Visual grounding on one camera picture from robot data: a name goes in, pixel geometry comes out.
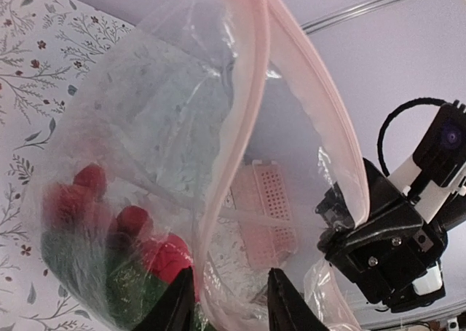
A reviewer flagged red yellow fake mango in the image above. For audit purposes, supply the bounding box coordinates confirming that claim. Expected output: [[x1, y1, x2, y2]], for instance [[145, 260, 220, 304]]
[[141, 234, 193, 284]]

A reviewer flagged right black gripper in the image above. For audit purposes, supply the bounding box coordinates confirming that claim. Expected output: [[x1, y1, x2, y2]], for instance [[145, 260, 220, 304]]
[[315, 159, 448, 313]]

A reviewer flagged right aluminium frame post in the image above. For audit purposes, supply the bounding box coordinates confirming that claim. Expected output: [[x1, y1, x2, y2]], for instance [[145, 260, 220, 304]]
[[301, 0, 408, 35]]

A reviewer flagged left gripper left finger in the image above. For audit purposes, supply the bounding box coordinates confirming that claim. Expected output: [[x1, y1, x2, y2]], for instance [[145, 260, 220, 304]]
[[133, 267, 195, 331]]

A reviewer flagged fake lychee bunch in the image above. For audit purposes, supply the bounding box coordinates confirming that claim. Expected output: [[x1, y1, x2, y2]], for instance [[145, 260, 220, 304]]
[[42, 163, 154, 239]]

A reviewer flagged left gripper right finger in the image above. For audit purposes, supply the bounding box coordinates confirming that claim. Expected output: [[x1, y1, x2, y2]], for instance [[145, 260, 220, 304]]
[[267, 268, 329, 331]]

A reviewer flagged green fake cucumber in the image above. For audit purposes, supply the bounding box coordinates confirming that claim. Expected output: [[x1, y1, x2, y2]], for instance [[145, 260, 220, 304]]
[[39, 232, 208, 331]]

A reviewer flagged pink perforated plastic basket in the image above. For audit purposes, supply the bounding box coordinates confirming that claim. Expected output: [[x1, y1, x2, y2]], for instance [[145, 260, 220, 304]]
[[230, 160, 299, 269]]

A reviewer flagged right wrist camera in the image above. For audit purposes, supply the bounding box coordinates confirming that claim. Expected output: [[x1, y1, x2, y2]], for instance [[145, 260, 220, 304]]
[[385, 100, 466, 223]]

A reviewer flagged floral patterned table cloth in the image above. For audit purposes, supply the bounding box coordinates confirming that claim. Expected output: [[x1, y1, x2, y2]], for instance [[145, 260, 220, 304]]
[[1, 0, 131, 330]]

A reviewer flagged clear zip top bag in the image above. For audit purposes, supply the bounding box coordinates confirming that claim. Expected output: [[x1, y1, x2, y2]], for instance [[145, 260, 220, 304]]
[[24, 0, 369, 330]]

